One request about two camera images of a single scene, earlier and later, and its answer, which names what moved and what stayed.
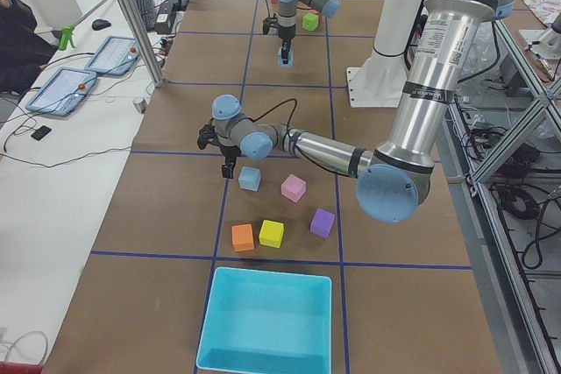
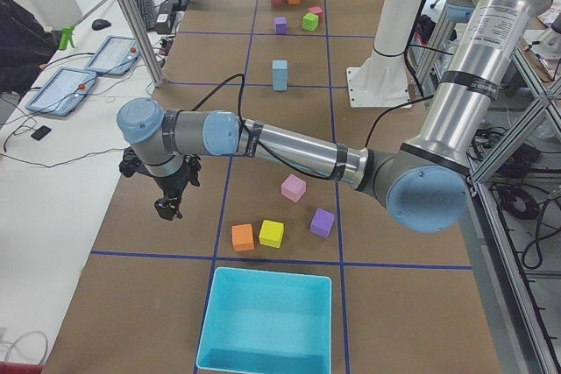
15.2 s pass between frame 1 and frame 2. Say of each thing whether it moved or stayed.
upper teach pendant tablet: stayed
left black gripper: moved
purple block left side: stayed
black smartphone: stayed
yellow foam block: stayed
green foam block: stayed
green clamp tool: stayed
